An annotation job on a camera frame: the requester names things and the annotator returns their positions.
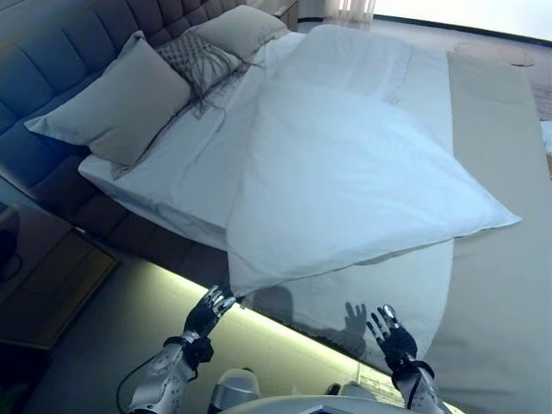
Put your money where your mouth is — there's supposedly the sheer window curtain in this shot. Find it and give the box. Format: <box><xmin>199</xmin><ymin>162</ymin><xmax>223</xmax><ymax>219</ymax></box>
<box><xmin>323</xmin><ymin>0</ymin><xmax>381</xmax><ymax>22</ymax></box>

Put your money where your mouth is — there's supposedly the white duvet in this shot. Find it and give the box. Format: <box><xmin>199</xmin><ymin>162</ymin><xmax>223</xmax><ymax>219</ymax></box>
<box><xmin>223</xmin><ymin>23</ymin><xmax>524</xmax><ymax>359</ymax></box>

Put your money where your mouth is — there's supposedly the white pillow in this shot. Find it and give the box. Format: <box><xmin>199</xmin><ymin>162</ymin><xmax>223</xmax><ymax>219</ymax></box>
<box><xmin>77</xmin><ymin>32</ymin><xmax>305</xmax><ymax>242</ymax></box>

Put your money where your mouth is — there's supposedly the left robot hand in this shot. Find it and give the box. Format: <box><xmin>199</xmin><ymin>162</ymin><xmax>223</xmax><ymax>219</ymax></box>
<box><xmin>185</xmin><ymin>284</ymin><xmax>236</xmax><ymax>342</ymax></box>

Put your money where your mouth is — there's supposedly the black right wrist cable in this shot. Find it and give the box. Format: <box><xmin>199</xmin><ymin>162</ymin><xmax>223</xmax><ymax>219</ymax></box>
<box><xmin>390</xmin><ymin>360</ymin><xmax>432</xmax><ymax>411</ymax></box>

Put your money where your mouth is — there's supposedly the macrame fringed cushion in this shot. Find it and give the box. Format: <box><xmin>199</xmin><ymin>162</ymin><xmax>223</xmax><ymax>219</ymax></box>
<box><xmin>154</xmin><ymin>32</ymin><xmax>269</xmax><ymax>130</ymax></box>

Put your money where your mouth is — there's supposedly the wooden nightstand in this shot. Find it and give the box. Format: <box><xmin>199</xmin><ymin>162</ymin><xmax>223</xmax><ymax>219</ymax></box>
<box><xmin>0</xmin><ymin>202</ymin><xmax>122</xmax><ymax>351</ymax></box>
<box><xmin>271</xmin><ymin>0</ymin><xmax>301</xmax><ymax>34</ymax></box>

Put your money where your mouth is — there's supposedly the large beige pillow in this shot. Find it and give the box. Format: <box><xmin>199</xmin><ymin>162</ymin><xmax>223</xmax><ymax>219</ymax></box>
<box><xmin>23</xmin><ymin>29</ymin><xmax>193</xmax><ymax>180</ymax></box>
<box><xmin>191</xmin><ymin>3</ymin><xmax>290</xmax><ymax>62</ymax></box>

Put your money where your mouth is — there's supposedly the silver right robot leg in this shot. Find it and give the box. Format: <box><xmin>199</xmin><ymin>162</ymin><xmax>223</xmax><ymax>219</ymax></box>
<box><xmin>323</xmin><ymin>381</ymin><xmax>368</xmax><ymax>405</ymax></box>

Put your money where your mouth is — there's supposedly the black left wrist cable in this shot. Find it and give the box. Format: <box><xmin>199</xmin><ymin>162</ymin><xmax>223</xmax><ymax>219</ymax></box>
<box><xmin>116</xmin><ymin>353</ymin><xmax>173</xmax><ymax>409</ymax></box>

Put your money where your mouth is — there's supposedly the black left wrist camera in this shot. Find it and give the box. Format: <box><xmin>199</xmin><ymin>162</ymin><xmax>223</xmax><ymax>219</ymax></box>
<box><xmin>188</xmin><ymin>336</ymin><xmax>215</xmax><ymax>364</ymax></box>

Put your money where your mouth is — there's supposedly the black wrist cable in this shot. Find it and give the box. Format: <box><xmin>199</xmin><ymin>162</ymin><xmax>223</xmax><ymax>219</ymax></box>
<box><xmin>390</xmin><ymin>360</ymin><xmax>432</xmax><ymax>411</ymax></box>
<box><xmin>116</xmin><ymin>353</ymin><xmax>173</xmax><ymax>409</ymax></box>

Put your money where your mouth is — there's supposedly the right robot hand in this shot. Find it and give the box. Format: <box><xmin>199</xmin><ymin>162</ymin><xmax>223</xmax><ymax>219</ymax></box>
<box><xmin>366</xmin><ymin>304</ymin><xmax>419</xmax><ymax>368</ymax></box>

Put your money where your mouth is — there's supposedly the beige fringed bed blanket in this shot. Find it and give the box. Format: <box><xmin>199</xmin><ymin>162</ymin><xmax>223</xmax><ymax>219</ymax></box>
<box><xmin>424</xmin><ymin>51</ymin><xmax>552</xmax><ymax>414</ymax></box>

